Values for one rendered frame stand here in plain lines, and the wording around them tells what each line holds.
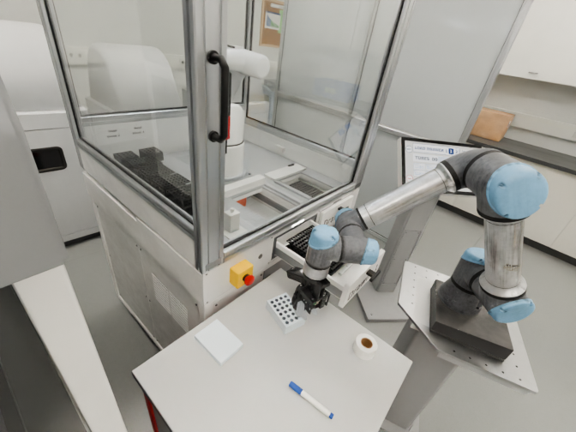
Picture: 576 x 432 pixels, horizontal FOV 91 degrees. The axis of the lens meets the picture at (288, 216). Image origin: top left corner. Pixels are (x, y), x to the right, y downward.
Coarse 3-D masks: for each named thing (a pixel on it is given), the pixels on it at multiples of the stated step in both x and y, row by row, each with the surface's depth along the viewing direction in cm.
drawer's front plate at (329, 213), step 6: (348, 198) 147; (336, 204) 140; (342, 204) 143; (348, 204) 150; (324, 210) 133; (330, 210) 135; (336, 210) 141; (324, 216) 133; (330, 216) 138; (318, 222) 135; (324, 222) 136; (330, 222) 142
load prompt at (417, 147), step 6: (414, 144) 162; (420, 144) 162; (426, 144) 163; (414, 150) 161; (420, 150) 162; (426, 150) 162; (432, 150) 163; (438, 150) 164; (444, 150) 164; (450, 150) 165; (456, 150) 166
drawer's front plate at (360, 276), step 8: (376, 264) 112; (360, 272) 100; (352, 280) 96; (360, 280) 102; (344, 288) 95; (352, 288) 98; (360, 288) 108; (344, 296) 96; (352, 296) 104; (344, 304) 99
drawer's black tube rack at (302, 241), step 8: (304, 232) 121; (288, 240) 115; (296, 240) 116; (304, 240) 116; (288, 248) 115; (296, 248) 116; (304, 248) 113; (304, 256) 112; (344, 264) 113; (328, 272) 107
